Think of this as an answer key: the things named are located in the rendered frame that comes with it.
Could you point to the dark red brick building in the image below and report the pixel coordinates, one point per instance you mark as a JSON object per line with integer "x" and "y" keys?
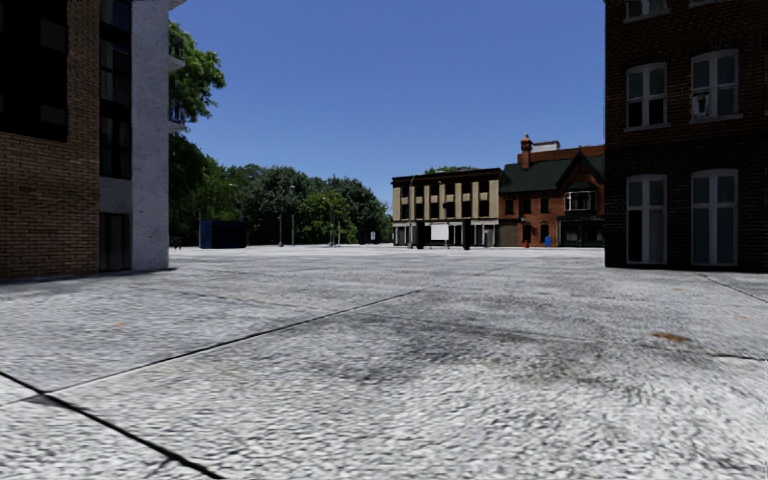
{"x": 678, "y": 150}

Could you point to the trees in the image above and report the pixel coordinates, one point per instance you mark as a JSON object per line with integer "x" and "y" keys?
{"x": 270, "y": 204}

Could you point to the brown brick building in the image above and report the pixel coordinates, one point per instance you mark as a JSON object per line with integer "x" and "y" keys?
{"x": 51, "y": 198}

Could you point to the tan and dark building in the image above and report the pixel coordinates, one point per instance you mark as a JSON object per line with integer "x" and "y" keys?
{"x": 447, "y": 201}

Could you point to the grey street lamp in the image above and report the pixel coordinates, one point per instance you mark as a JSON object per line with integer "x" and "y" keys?
{"x": 280, "y": 231}
{"x": 410, "y": 222}

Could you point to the blue booth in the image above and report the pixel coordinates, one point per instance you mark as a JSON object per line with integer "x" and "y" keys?
{"x": 222, "y": 234}

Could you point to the red brick green-roofed building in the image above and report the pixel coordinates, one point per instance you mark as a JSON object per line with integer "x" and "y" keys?
{"x": 549, "y": 192}

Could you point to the black bus shelter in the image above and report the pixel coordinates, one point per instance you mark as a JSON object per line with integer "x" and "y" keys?
{"x": 440, "y": 233}

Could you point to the pale concrete building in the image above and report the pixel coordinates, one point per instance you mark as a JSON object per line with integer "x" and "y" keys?
{"x": 150, "y": 150}

